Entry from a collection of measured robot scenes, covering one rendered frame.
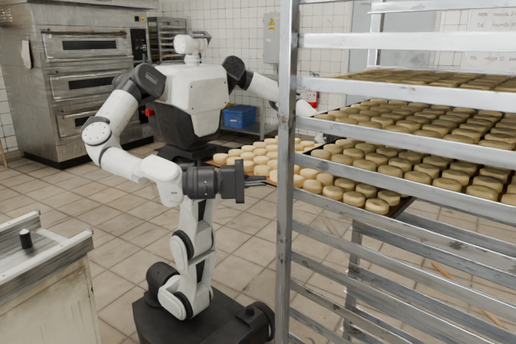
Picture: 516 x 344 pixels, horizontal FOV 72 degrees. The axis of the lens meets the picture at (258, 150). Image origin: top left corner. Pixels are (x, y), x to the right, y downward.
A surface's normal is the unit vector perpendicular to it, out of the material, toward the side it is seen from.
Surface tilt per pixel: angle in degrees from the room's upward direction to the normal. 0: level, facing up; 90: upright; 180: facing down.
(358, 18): 90
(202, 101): 91
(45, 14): 90
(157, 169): 27
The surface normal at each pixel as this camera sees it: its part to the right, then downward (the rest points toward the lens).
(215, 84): 0.75, 0.21
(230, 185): 0.07, 0.29
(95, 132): -0.05, -0.61
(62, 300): 0.88, 0.14
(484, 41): -0.66, 0.23
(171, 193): 0.07, 0.69
